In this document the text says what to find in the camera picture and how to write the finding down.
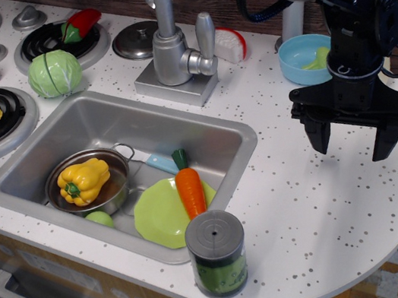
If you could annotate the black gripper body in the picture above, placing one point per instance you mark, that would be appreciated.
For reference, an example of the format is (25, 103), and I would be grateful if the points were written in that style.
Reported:
(354, 95)

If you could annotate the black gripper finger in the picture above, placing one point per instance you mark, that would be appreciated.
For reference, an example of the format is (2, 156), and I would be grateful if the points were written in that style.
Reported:
(318, 131)
(386, 138)

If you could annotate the orange toy carrot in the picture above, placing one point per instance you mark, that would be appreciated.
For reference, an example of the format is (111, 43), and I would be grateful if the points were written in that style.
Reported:
(189, 186)

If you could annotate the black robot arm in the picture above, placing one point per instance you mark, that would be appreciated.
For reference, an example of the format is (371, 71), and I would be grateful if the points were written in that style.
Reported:
(363, 34)

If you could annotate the green plastic plate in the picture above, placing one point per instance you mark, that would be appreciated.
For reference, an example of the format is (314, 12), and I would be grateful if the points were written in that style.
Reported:
(160, 216)

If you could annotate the green toy piece in bowl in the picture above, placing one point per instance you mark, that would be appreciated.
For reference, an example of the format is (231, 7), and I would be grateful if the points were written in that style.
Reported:
(320, 59)

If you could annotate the light blue bowl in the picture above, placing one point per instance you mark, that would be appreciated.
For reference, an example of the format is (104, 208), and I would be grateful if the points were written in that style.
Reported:
(299, 51)

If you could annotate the cream detergent bottle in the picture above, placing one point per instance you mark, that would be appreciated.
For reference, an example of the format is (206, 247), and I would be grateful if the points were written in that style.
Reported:
(293, 21)

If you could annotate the red white cheese wedge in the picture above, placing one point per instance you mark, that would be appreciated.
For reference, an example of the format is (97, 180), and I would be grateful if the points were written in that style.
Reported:
(230, 45)

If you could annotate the grey green toy can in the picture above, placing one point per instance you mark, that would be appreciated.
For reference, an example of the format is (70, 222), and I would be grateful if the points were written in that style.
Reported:
(215, 243)

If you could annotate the silver toy faucet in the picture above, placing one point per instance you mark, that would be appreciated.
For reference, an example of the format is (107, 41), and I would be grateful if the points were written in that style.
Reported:
(179, 73)

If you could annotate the steel pot lid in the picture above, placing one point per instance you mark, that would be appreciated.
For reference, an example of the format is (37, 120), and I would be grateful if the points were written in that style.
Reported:
(135, 42)

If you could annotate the small steel pot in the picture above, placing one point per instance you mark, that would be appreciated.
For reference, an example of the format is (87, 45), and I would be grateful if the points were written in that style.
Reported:
(113, 194)

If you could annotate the steel sink basin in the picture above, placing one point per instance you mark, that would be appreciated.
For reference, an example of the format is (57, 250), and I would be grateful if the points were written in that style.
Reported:
(218, 149)

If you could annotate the green toy lime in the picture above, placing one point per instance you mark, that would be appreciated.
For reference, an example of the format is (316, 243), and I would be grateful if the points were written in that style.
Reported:
(101, 217)

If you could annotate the yellow toy bell pepper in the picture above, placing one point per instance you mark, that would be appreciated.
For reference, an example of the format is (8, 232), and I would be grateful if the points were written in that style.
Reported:
(81, 183)

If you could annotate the red toy chili pepper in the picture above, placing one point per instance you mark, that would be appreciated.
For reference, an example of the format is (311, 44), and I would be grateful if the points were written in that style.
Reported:
(79, 25)

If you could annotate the green toy cabbage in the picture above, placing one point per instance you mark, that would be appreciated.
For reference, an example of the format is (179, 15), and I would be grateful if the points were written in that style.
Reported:
(55, 73)

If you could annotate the black stove burner back right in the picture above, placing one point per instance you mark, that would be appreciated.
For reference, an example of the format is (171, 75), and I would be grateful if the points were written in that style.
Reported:
(48, 38)

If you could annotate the silver stove knob top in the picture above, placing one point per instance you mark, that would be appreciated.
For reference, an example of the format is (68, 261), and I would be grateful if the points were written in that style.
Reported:
(29, 18)

